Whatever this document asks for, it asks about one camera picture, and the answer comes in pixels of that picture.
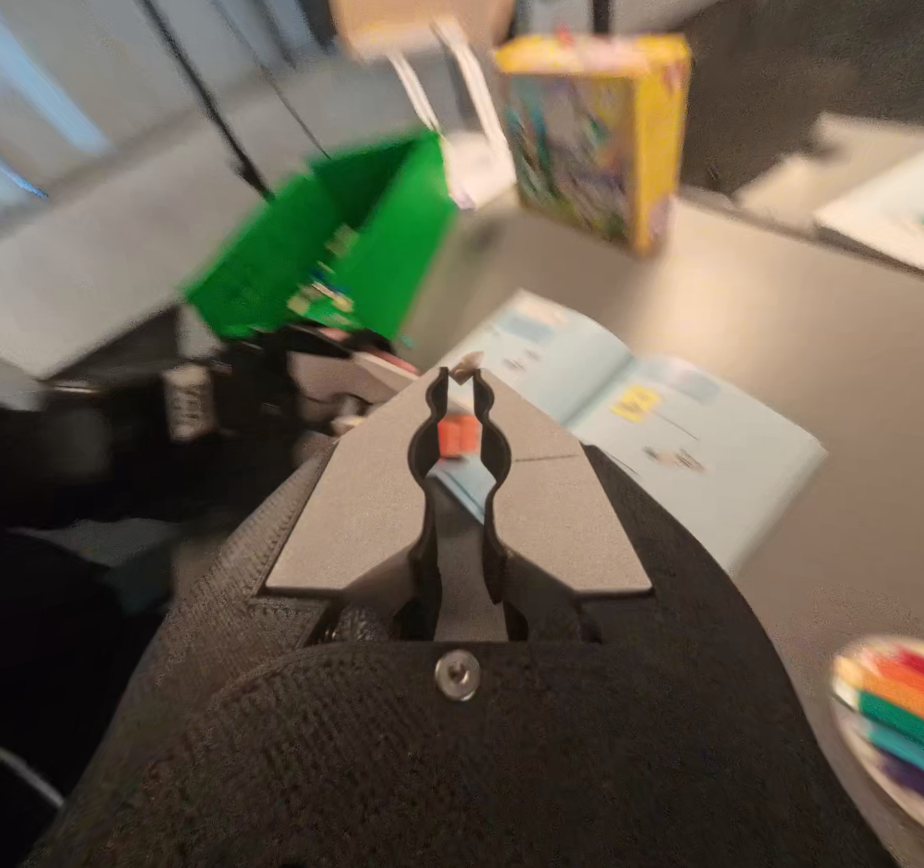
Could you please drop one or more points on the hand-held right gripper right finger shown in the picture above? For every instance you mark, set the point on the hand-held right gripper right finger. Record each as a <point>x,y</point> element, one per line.
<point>570,521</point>

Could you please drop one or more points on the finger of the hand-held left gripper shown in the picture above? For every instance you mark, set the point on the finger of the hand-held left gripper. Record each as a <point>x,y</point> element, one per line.
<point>346,384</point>

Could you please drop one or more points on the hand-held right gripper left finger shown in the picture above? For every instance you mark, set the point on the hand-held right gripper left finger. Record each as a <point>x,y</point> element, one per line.
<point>346,521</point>

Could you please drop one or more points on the small grey lego piece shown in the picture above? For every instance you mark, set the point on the small grey lego piece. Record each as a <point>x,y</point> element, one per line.
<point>464,366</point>

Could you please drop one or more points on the white lego animal model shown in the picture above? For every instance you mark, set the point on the white lego animal model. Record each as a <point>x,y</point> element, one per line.
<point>458,438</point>

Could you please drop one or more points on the green bin with lego pieces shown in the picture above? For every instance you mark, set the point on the green bin with lego pieces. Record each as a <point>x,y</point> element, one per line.
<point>289,247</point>

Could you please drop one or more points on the yellow lego box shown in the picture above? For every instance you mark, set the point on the yellow lego box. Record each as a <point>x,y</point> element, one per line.
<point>577,146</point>

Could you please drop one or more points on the plate of rainbow lego bricks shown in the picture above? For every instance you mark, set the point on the plate of rainbow lego bricks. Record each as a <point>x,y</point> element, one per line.
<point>888,723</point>

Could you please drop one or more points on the open light blue booklet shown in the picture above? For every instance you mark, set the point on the open light blue booklet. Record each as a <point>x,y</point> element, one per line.
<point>686,435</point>

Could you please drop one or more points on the black pole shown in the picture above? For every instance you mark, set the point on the black pole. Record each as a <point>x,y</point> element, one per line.
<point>249,174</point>

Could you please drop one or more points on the white closed booklet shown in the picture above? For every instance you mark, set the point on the white closed booklet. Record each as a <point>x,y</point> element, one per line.
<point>881,218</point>

